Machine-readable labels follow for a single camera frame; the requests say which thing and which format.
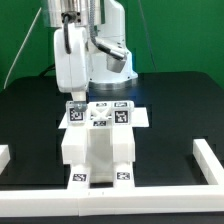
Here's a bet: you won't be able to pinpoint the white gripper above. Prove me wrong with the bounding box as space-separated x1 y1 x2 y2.
54 24 89 112

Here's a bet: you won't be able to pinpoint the white tagged cube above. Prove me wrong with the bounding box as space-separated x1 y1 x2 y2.
112 101 134 125
66 101 86 123

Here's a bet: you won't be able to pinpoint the white chair back frame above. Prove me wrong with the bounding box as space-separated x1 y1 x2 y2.
61 100 135 164

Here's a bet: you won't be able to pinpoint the white part at left edge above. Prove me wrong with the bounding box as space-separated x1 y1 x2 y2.
0 145 10 174

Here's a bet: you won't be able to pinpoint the white U-shaped obstacle fence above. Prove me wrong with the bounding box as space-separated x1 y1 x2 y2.
0 139 224 217

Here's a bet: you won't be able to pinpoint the black cables at base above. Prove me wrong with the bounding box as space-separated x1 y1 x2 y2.
39 63 58 78

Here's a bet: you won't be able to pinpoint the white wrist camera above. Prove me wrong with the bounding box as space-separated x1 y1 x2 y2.
94 36 132 74

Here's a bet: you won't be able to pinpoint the grey braided cable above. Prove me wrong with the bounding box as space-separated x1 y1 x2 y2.
62 0 126 61

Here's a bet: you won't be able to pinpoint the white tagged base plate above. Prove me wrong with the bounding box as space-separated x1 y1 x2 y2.
58 107 149 129

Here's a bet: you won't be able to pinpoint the white cable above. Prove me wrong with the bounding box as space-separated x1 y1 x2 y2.
3 6 44 90

